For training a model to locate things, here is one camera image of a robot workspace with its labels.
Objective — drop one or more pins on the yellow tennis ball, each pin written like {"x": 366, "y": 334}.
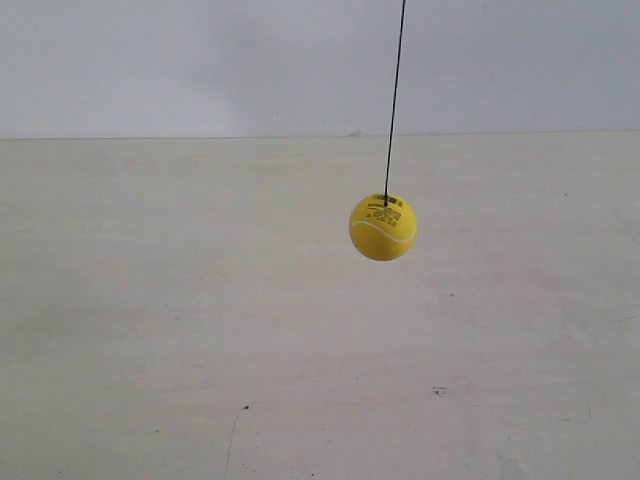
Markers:
{"x": 383, "y": 228}

